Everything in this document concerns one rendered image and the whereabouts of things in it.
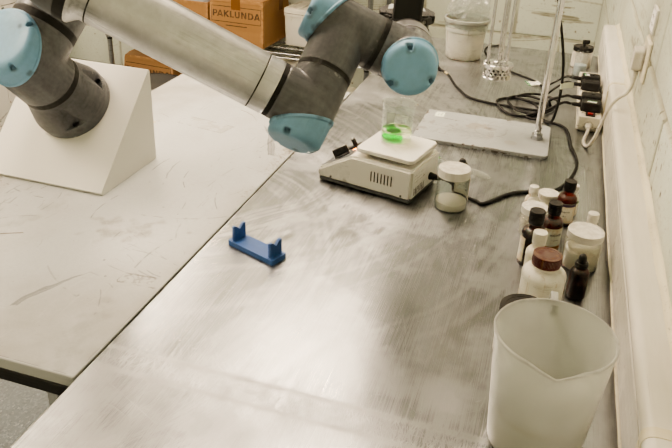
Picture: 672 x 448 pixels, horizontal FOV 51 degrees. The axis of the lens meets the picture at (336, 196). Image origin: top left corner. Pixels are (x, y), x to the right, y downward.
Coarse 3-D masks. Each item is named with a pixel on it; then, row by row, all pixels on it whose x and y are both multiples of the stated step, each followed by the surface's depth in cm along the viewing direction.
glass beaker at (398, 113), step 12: (396, 96) 136; (384, 108) 133; (396, 108) 131; (408, 108) 131; (384, 120) 134; (396, 120) 132; (408, 120) 133; (384, 132) 135; (396, 132) 133; (408, 132) 134; (396, 144) 134; (408, 144) 135
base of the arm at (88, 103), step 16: (80, 64) 134; (80, 80) 130; (96, 80) 137; (64, 96) 128; (80, 96) 130; (96, 96) 133; (32, 112) 132; (48, 112) 129; (64, 112) 131; (80, 112) 132; (96, 112) 134; (48, 128) 134; (64, 128) 133; (80, 128) 134
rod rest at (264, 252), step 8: (240, 224) 117; (232, 232) 116; (240, 232) 117; (232, 240) 116; (240, 240) 116; (248, 240) 116; (256, 240) 117; (280, 240) 112; (240, 248) 115; (248, 248) 114; (256, 248) 114; (264, 248) 114; (272, 248) 111; (280, 248) 113; (256, 256) 113; (264, 256) 112; (272, 256) 112; (280, 256) 113; (272, 264) 112
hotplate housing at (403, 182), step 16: (336, 160) 137; (352, 160) 134; (368, 160) 133; (384, 160) 133; (432, 160) 137; (320, 176) 140; (336, 176) 138; (352, 176) 136; (368, 176) 134; (384, 176) 132; (400, 176) 130; (416, 176) 131; (432, 176) 136; (368, 192) 136; (384, 192) 134; (400, 192) 132; (416, 192) 133
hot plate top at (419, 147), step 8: (376, 136) 139; (360, 144) 135; (368, 144) 135; (376, 144) 135; (384, 144) 135; (416, 144) 136; (424, 144) 136; (432, 144) 136; (368, 152) 133; (376, 152) 132; (384, 152) 132; (392, 152) 132; (400, 152) 132; (408, 152) 132; (416, 152) 132; (424, 152) 133; (392, 160) 131; (400, 160) 130; (408, 160) 129; (416, 160) 130
